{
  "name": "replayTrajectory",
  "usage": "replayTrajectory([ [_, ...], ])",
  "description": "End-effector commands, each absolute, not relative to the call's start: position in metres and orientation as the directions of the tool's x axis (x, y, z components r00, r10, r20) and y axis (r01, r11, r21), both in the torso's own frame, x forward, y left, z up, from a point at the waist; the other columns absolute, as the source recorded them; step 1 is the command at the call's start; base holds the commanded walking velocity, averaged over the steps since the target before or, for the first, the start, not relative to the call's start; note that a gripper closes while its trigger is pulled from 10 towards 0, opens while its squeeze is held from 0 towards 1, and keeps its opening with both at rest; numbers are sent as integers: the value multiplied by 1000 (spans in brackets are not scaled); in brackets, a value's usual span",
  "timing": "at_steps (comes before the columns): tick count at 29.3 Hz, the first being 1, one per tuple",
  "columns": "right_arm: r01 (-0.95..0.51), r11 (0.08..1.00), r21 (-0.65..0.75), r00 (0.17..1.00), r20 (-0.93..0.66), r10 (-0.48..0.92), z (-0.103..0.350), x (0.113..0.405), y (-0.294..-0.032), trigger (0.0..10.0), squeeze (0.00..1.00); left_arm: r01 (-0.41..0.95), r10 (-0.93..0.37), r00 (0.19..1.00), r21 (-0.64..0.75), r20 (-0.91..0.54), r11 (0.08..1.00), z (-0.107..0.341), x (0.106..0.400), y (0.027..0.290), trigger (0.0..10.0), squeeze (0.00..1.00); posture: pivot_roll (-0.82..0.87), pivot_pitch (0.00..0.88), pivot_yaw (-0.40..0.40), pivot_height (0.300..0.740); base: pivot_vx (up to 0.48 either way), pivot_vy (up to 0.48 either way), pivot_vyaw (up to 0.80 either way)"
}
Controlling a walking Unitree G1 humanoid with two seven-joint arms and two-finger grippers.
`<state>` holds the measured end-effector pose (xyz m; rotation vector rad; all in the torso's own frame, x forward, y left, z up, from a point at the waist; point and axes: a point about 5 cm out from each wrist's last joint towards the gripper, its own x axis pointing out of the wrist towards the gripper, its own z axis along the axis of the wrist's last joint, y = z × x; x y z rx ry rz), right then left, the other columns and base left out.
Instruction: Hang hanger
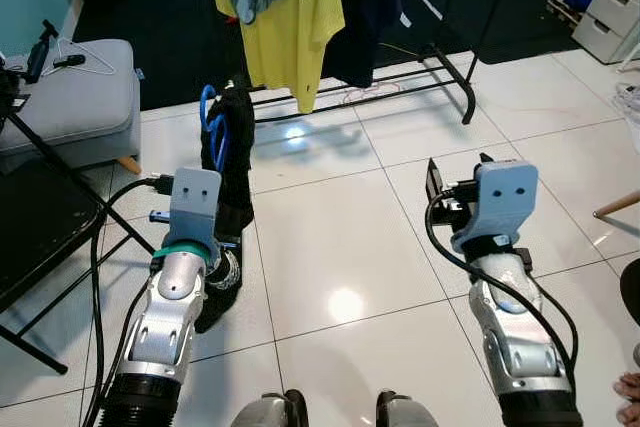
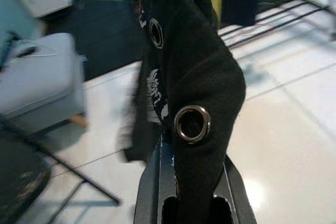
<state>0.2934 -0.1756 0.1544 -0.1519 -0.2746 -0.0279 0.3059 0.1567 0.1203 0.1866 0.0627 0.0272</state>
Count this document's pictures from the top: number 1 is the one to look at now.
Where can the black floor carpet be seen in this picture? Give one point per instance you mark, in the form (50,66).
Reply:
(170,17)

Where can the yellow printed t-shirt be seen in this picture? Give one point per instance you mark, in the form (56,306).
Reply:
(290,27)

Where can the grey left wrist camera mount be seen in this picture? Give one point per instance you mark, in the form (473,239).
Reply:
(195,202)

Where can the wooden pallet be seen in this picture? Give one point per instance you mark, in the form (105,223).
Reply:
(565,17)

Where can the black printed shirt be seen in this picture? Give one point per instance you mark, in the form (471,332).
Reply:
(235,147)

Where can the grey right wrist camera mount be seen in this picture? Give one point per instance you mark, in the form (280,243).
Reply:
(500,202)

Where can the robot right leg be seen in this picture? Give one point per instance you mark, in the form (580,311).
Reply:
(405,409)

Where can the black metal clothes rack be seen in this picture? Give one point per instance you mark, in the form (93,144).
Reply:
(468,97)

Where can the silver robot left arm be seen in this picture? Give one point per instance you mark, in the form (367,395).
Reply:
(170,317)

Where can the bystander in black trousers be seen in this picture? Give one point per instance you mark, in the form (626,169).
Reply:
(628,397)

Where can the navy printed t-shirt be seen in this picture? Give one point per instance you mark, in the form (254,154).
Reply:
(365,17)

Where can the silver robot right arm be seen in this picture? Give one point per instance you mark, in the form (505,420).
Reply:
(515,337)

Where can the light wooden furniture leg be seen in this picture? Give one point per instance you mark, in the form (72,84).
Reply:
(618,204)

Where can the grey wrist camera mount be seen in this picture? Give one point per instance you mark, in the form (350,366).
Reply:
(195,202)
(500,202)

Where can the blue plastic hanger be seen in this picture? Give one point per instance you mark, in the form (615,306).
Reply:
(215,132)

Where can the grey upholstered ottoman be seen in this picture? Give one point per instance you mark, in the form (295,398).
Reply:
(70,107)

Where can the black handheld camera device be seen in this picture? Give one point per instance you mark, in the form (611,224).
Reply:
(40,47)

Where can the white drawer cabinet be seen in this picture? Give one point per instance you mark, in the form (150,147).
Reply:
(610,7)

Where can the black flat panel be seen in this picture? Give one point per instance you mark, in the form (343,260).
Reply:
(40,237)

